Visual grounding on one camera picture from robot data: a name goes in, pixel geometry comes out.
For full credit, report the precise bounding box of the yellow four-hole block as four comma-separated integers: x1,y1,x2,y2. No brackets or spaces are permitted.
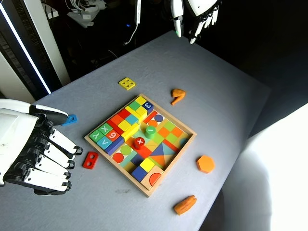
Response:
118,77,136,91

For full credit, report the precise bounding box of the orange hexagon block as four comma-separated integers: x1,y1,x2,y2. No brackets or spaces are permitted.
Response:
196,155,216,174

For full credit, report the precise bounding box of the red two-hole block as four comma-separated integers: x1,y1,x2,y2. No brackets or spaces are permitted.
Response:
82,151,99,170

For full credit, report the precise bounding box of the blue block with hole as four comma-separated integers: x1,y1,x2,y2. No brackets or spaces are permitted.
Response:
61,114,78,127

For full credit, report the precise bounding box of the wooden puzzle tray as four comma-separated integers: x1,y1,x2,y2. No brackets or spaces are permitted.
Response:
84,93,197,198

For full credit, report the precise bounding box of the bent orange toy carrot piece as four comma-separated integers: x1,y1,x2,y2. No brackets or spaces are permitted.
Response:
170,88,187,106

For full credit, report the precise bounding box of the grey table cloth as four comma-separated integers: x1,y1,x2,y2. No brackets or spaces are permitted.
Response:
0,30,272,231

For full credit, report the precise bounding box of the straight orange toy carrot piece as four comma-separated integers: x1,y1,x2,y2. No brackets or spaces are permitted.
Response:
173,195,198,216

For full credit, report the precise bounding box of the white bar device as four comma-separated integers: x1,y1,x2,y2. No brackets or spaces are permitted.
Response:
136,0,142,25

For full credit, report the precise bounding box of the white plastic device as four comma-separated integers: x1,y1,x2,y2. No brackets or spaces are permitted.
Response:
66,9,95,28

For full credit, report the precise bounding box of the white light strip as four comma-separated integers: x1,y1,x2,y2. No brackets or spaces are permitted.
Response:
0,3,52,95

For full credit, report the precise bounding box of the white cable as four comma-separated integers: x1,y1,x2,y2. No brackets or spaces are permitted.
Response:
124,23,140,46

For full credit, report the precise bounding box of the white frame post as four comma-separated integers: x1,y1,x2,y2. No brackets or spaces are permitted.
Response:
23,0,71,87

